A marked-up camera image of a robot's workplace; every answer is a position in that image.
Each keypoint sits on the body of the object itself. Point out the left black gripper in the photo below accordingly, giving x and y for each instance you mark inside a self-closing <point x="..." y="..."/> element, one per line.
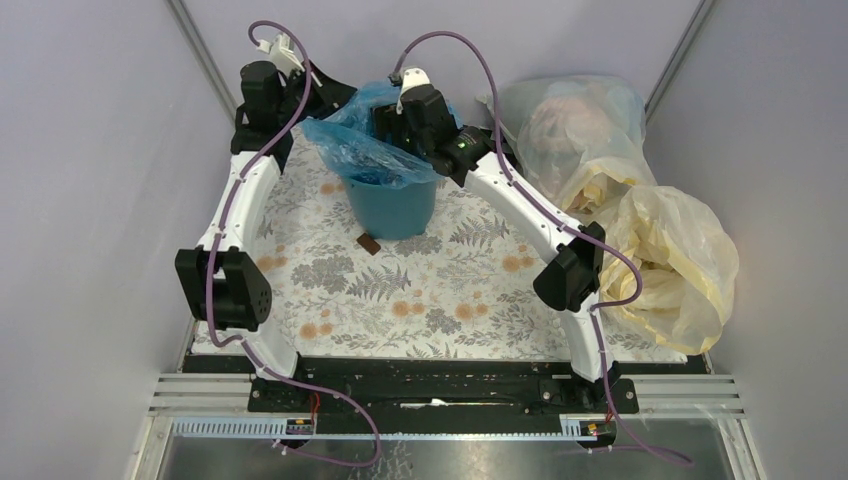
<point x="329" y="92"/>

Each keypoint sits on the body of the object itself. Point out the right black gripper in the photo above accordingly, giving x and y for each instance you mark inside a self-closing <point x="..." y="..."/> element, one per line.
<point x="385" y="120"/>

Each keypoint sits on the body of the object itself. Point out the blue plastic trash bag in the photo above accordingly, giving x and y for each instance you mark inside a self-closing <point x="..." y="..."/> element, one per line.
<point x="347" y="144"/>

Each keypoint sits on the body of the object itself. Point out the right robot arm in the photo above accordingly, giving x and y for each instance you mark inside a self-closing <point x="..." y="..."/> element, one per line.
<point x="572" y="253"/>

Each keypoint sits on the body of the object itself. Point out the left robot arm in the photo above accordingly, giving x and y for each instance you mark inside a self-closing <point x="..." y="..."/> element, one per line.
<point x="222" y="282"/>

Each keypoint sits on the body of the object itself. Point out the teal plastic trash bin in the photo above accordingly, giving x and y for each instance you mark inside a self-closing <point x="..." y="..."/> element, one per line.
<point x="390" y="206"/>

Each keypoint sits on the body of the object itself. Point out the clear stuffed trash bag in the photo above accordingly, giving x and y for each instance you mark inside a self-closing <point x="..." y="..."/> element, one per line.
<point x="579" y="139"/>

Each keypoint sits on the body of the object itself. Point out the yellow plastic trash bag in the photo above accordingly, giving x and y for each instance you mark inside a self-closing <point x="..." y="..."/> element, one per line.
<point x="687" y="262"/>

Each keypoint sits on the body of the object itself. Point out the brown wooden block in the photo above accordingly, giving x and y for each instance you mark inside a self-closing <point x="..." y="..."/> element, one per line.
<point x="369" y="244"/>

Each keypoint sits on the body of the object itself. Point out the floral table mat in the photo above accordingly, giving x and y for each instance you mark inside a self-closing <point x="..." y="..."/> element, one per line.
<point x="462" y="289"/>

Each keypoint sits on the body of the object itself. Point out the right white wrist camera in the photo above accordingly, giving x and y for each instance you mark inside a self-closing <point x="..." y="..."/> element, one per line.
<point x="407" y="79"/>

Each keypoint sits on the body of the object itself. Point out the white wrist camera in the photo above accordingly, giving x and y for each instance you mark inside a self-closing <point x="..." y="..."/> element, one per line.
<point x="407" y="79"/>
<point x="280" y="53"/>

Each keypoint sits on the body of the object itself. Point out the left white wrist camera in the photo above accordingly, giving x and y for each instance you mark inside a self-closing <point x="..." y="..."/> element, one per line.
<point x="280" y="53"/>

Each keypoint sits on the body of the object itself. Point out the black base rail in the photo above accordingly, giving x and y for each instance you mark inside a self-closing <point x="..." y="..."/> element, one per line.
<point x="417" y="396"/>

